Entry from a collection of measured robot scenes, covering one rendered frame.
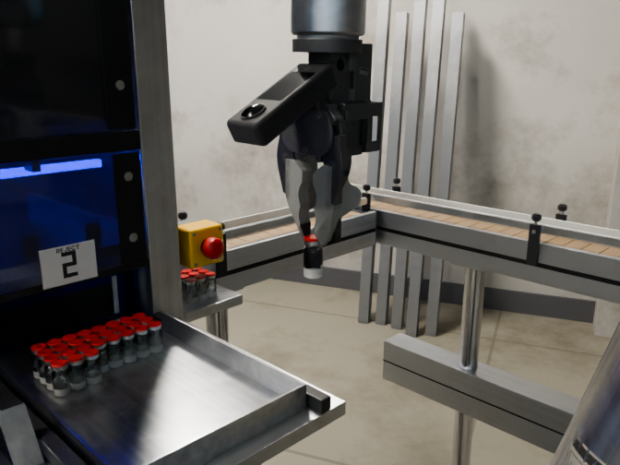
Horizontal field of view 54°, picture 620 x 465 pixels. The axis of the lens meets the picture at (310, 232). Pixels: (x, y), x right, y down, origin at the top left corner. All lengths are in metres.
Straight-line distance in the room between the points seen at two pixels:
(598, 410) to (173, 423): 0.58
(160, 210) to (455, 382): 0.95
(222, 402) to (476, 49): 2.74
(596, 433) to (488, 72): 3.05
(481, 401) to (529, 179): 1.89
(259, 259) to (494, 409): 0.71
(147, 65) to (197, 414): 0.53
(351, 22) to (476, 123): 2.75
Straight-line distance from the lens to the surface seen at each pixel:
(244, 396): 0.84
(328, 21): 0.61
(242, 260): 1.31
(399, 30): 3.15
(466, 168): 3.37
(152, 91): 1.02
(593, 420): 0.33
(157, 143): 1.02
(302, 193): 0.66
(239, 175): 3.82
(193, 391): 0.87
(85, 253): 0.99
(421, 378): 1.74
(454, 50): 3.08
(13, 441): 0.78
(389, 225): 1.62
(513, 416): 1.62
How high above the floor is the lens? 1.31
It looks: 15 degrees down
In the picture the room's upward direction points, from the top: straight up
